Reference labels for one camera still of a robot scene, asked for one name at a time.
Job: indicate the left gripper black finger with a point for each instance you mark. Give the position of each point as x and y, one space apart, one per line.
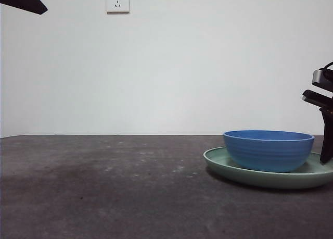
23 0

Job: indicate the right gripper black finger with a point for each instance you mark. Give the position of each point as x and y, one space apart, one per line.
328 135

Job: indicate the blue bowl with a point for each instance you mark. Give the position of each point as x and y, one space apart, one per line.
268 150

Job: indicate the green plate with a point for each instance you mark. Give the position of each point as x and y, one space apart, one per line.
234 174

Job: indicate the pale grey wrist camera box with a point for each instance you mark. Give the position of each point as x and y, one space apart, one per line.
318 77

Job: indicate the white wall socket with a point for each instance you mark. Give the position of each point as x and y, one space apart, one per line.
117 2

